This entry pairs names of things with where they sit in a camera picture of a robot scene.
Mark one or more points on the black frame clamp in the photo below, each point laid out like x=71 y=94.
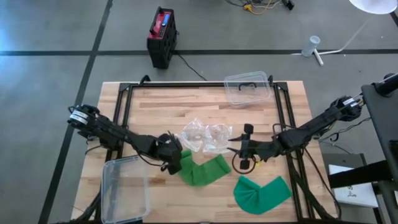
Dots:
x=144 y=80
x=270 y=79

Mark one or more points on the clear container with black clips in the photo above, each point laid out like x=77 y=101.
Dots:
x=124 y=189

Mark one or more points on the clear plastic lid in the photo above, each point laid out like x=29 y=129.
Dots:
x=258 y=96

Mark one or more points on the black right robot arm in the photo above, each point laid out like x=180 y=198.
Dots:
x=311 y=127

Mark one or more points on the white paper box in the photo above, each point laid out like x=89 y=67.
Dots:
x=351 y=193

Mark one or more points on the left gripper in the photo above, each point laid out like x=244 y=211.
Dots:
x=164 y=154

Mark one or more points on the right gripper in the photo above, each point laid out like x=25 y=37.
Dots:
x=261 y=149

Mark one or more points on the black equipment stand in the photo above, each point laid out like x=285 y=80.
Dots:
x=379 y=118

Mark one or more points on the black plug adapter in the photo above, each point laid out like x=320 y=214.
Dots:
x=288 y=4

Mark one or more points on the black aluminium table frame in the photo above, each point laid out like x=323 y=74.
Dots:
x=202 y=84

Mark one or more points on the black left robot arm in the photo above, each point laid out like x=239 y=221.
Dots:
x=105 y=130

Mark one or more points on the white lamp shade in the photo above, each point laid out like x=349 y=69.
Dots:
x=373 y=6

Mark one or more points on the teal elastic bandage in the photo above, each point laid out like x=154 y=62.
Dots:
x=258 y=199

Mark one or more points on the white lamp stand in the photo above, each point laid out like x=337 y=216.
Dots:
x=319 y=59

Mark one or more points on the red black battery crate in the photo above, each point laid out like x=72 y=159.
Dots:
x=161 y=46

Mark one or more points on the grey cabinet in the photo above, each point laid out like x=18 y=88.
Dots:
x=342 y=160

